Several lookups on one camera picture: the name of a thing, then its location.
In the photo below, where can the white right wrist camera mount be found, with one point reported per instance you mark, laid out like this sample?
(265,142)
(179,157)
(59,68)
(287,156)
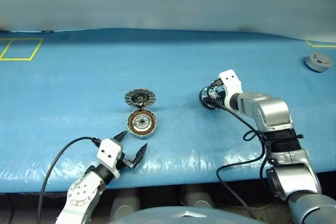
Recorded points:
(232,82)

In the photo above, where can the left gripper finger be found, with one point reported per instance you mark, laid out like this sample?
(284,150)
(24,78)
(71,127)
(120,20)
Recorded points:
(140,154)
(120,136)

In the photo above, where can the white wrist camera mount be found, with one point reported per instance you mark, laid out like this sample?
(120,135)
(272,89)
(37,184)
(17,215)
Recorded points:
(110,153)
(232,82)

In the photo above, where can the silver motor stator copper windings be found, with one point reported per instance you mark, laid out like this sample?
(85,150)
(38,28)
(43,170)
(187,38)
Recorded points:
(142,124)

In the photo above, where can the blue plastic table cover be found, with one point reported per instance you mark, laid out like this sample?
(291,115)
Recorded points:
(78,90)

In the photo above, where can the motor rotor silver disc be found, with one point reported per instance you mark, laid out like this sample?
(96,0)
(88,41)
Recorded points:
(140,97)

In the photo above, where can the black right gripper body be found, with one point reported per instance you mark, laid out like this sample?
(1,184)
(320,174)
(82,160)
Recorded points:
(222,98)

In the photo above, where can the grey round cap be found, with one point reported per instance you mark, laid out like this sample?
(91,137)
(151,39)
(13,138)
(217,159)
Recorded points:
(318,61)

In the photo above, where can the black round part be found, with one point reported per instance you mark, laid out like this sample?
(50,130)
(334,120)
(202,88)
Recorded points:
(203,98)

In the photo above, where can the grey robot torso with emblem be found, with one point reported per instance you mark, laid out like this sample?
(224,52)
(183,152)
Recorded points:
(183,214)

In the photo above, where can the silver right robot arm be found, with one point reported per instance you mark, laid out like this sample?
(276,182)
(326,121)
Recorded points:
(275,119)

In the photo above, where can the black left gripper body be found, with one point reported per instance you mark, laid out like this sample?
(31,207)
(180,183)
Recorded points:
(126,162)

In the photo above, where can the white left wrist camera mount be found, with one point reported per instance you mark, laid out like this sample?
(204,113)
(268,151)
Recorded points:
(110,153)

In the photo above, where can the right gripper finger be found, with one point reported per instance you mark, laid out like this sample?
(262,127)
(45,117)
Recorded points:
(214,90)
(211,103)

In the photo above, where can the dark grey rounded shape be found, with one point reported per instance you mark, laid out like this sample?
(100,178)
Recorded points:
(197,196)
(126,200)

